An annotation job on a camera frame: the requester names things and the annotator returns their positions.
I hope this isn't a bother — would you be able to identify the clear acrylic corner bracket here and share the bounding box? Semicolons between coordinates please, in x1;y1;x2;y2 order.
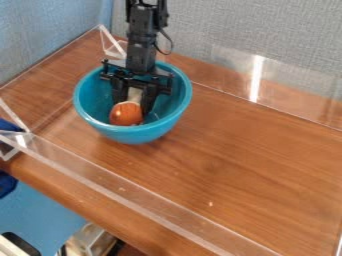
100;24;128;59

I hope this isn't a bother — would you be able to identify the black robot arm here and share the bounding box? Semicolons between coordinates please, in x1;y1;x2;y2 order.
101;0;174;115

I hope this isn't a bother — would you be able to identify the blue plastic bowl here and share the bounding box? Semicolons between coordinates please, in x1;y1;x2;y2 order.
73;61;193;144

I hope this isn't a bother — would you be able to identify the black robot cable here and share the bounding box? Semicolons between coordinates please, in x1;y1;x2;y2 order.
154;28;174;57

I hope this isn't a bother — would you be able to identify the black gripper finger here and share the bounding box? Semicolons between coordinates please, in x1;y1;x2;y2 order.
141;87;158;115
112;79;129;104

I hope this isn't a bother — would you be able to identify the grey metal frame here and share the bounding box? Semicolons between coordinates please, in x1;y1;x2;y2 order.
65;223;118;256

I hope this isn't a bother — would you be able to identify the clear acrylic front barrier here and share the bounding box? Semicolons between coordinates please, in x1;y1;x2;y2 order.
0;130;281;256

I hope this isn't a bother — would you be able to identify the black and white object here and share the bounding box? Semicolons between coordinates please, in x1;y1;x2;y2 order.
0;232;42;256

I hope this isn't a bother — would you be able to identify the brown cap toy mushroom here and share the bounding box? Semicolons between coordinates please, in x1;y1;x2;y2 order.
110;88;144;126

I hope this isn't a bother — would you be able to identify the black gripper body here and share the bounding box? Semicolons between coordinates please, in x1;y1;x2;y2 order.
101;59;174;95

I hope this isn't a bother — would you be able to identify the clear acrylic back barrier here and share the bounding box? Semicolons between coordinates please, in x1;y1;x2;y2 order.
160;0;342;131

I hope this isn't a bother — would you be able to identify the blue cloth object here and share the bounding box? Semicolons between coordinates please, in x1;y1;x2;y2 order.
0;117;25;199

